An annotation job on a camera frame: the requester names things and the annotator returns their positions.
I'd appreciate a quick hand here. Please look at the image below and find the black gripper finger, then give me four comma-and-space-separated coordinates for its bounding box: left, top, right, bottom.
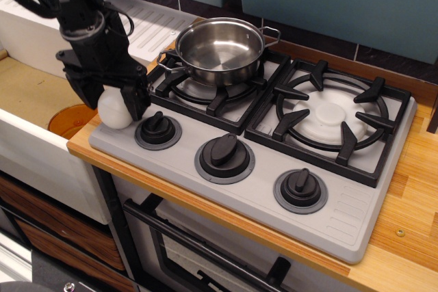
66, 73, 104, 109
120, 83, 151, 121

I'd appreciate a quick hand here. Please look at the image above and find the grey toy stove top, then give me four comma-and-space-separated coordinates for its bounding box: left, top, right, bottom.
89, 49, 417, 263

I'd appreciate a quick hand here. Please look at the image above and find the black right burner grate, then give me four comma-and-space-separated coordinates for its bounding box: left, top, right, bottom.
245, 59, 417, 187

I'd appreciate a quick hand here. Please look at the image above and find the black burner grate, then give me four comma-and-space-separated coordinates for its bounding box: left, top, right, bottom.
148, 49, 291, 135
245, 59, 417, 187

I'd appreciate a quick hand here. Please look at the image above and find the black left stove knob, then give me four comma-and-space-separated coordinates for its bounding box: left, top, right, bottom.
135, 111, 182, 151

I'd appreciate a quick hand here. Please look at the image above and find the black right stove knob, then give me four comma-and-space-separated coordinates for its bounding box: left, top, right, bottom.
273, 168, 329, 215

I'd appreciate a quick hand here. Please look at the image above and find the white mushroom ball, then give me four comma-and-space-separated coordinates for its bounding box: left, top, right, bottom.
98, 88, 133, 129

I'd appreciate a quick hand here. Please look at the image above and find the lower wooden drawer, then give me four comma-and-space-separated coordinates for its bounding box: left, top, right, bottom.
16, 219, 136, 292

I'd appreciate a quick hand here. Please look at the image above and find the orange plastic bowl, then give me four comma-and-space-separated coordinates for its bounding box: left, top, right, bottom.
48, 104, 98, 140

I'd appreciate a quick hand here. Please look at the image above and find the black middle stove knob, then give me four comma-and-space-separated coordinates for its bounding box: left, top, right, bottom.
194, 133, 255, 185

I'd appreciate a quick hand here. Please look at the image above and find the brass screw in counter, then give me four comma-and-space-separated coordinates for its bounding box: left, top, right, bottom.
396, 229, 405, 237

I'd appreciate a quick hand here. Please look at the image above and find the upper wooden drawer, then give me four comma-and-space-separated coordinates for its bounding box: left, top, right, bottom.
1, 172, 123, 269

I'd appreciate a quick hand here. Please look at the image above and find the wooden drawer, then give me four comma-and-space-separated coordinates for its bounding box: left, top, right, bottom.
16, 219, 136, 292
1, 172, 123, 269

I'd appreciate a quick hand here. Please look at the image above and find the oven door with handle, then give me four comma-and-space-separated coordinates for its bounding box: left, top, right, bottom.
123, 194, 351, 291

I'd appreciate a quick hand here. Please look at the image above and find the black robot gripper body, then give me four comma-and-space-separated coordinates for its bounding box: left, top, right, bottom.
57, 14, 149, 91

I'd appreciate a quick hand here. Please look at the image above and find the black left burner grate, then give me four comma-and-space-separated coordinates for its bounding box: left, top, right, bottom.
148, 49, 291, 135

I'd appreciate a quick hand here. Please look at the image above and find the black stove knob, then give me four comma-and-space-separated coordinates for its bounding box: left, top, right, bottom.
273, 168, 329, 215
135, 111, 182, 151
194, 133, 255, 185

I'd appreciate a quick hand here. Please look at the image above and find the stainless steel pot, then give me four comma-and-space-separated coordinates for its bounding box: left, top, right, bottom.
157, 17, 281, 88

